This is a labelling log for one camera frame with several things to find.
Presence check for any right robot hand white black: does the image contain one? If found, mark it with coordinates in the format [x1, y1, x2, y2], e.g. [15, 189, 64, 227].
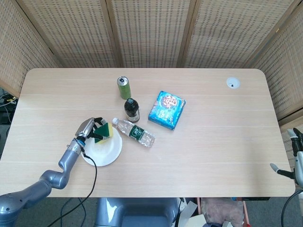
[270, 127, 303, 185]

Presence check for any white round plate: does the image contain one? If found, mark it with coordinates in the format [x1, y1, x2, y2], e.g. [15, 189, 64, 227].
[81, 126, 123, 167]

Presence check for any green and yellow sponge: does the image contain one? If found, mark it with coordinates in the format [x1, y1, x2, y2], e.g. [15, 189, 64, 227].
[94, 122, 114, 145]

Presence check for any black left hand cable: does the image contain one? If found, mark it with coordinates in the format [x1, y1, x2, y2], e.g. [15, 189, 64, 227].
[53, 147, 98, 227]

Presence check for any black right hand cable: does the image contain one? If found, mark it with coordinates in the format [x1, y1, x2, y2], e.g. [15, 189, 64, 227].
[281, 189, 303, 227]

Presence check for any green drink can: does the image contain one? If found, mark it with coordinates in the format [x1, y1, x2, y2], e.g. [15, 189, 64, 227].
[116, 76, 132, 100]

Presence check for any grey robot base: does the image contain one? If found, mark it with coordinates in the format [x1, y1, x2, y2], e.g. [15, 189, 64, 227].
[94, 197, 180, 227]

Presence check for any woven bamboo folding screen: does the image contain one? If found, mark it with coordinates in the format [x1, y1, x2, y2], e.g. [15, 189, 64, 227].
[0, 0, 303, 123]

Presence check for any blue cookie box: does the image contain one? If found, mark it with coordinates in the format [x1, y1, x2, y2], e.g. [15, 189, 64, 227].
[148, 90, 187, 131]

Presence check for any clear water bottle green label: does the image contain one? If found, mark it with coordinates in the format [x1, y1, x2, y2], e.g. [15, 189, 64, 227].
[112, 117, 156, 148]

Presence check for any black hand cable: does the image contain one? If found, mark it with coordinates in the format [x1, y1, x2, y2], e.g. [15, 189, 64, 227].
[53, 147, 98, 227]
[281, 189, 303, 227]

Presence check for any brown bottle black cap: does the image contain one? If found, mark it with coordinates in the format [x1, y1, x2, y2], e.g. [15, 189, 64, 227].
[124, 97, 140, 123]

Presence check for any grey table cable grommet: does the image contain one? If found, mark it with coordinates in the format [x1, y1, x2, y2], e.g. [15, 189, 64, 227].
[226, 77, 241, 88]

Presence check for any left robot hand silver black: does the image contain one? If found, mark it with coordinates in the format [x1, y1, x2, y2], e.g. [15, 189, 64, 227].
[75, 116, 107, 142]

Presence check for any white paper sheet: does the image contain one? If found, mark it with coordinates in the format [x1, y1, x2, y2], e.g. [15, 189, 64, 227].
[177, 200, 199, 227]

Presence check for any brown cardboard box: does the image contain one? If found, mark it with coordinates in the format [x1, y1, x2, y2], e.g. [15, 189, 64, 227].
[197, 198, 250, 227]

